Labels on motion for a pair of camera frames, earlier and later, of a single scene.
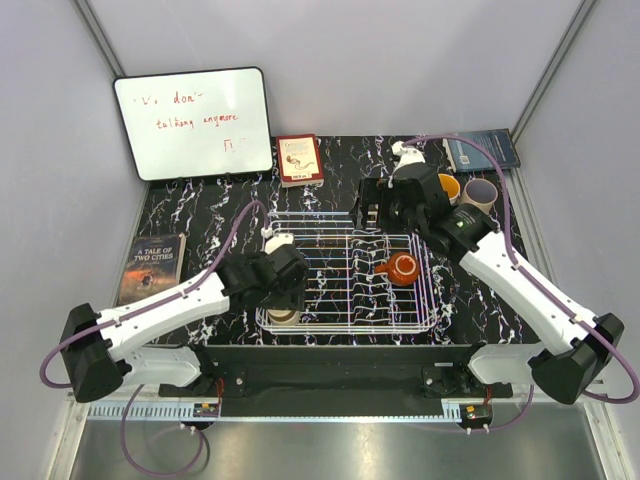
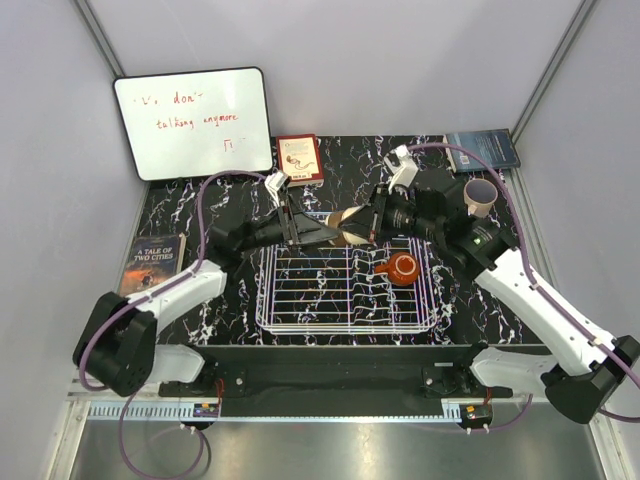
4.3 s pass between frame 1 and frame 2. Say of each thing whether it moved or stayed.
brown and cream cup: moved
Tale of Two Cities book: stayed
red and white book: stayed
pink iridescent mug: stayed
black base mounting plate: stayed
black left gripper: moved
